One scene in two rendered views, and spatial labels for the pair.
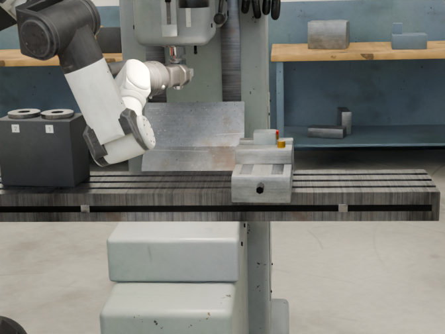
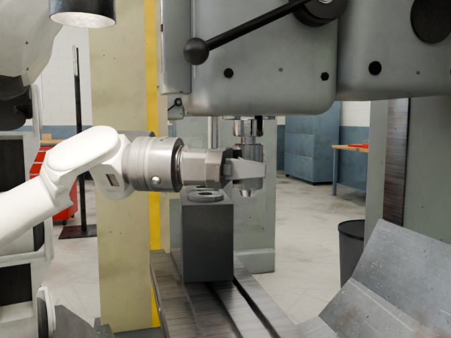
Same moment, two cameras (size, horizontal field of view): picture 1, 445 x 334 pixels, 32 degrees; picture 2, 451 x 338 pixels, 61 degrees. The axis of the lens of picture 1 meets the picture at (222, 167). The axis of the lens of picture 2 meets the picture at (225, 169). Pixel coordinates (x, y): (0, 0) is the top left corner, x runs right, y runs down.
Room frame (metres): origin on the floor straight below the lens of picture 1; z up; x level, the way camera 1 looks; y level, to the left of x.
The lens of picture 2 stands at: (1.89, -0.43, 1.30)
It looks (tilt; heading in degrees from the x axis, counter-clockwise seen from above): 7 degrees down; 70
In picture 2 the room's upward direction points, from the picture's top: straight up
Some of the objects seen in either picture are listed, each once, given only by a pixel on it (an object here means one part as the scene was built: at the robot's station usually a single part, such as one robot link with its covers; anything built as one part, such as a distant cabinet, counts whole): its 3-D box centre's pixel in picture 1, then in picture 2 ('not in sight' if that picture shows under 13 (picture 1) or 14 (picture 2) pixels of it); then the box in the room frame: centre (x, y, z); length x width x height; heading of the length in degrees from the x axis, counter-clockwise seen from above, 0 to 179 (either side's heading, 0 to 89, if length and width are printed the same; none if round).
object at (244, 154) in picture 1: (263, 154); not in sight; (2.05, -0.11, 1.02); 0.15 x 0.06 x 0.04; 83
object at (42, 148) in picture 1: (43, 146); (204, 228); (2.17, 0.50, 1.03); 0.22 x 0.12 x 0.20; 78
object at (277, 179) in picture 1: (264, 164); not in sight; (2.07, -0.12, 0.98); 0.35 x 0.15 x 0.11; 173
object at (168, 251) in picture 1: (184, 228); not in sight; (2.12, 0.11, 0.79); 0.50 x 0.35 x 0.12; 175
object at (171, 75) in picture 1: (159, 77); (190, 167); (2.04, 0.16, 1.23); 0.13 x 0.12 x 0.10; 60
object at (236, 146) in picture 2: (177, 60); (247, 146); (2.12, 0.11, 1.26); 0.05 x 0.05 x 0.01
